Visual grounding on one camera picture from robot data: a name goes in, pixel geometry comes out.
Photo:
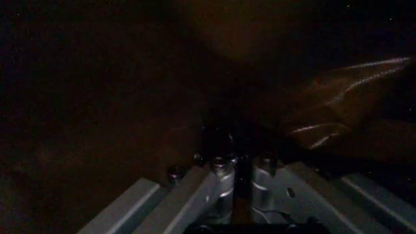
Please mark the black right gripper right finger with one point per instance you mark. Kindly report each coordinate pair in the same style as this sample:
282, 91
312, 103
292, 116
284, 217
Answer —
292, 195

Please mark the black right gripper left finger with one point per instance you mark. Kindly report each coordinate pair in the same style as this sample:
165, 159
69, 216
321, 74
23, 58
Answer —
191, 195

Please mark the dark thin garbage bag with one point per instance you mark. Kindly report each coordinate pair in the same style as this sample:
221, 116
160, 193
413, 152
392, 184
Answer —
344, 97

